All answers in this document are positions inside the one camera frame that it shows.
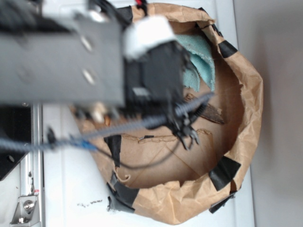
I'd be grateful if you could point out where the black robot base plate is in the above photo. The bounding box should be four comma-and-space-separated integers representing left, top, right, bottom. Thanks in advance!
0, 106, 32, 180

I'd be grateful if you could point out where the aluminium frame rail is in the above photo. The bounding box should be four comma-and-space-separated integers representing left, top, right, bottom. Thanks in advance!
20, 104, 45, 227

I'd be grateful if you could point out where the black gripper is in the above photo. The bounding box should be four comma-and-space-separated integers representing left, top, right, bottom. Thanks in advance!
123, 41, 200, 149

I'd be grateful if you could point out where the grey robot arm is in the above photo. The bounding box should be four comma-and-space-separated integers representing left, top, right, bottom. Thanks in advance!
0, 0, 199, 152

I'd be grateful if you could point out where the orange spiral seashell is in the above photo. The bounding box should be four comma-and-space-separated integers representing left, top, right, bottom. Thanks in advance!
104, 115, 111, 126

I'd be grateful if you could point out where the thin black wire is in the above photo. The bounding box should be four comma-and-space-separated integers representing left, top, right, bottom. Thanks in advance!
68, 134, 190, 170

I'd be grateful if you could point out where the teal folded cloth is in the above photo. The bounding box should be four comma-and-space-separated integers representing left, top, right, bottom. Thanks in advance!
176, 34, 215, 92

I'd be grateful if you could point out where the brown paper bag bin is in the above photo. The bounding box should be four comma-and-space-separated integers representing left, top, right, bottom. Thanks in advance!
90, 3, 263, 225

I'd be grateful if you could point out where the dark wood bark piece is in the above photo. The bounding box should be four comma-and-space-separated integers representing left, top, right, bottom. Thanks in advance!
184, 93, 224, 124

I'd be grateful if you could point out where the metal corner bracket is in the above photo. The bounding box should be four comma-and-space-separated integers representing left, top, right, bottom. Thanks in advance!
9, 195, 40, 227

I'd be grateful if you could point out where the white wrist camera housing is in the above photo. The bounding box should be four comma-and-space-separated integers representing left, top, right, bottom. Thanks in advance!
123, 15, 177, 61

